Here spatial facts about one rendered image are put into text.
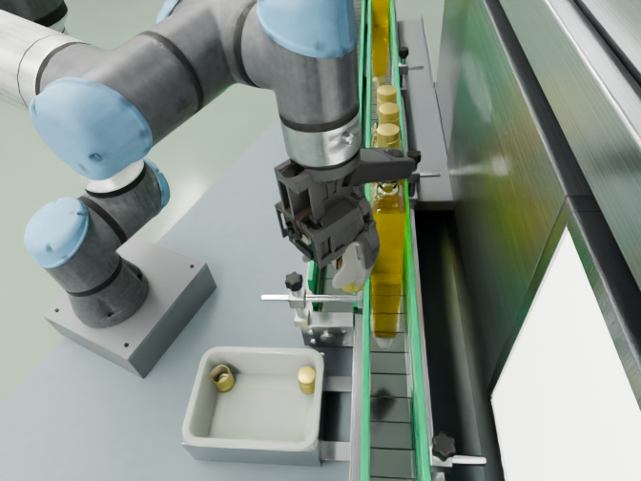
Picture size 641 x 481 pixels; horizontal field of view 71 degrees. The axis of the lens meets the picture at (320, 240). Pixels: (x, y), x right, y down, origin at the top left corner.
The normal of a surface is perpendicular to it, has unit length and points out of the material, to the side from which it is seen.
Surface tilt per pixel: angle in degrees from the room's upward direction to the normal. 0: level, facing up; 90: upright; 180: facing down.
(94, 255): 88
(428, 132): 0
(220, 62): 82
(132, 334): 3
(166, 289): 3
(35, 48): 17
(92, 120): 54
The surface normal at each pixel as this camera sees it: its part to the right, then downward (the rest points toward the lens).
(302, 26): -0.04, 0.69
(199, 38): 0.51, -0.21
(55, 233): -0.22, -0.57
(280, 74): -0.55, 0.65
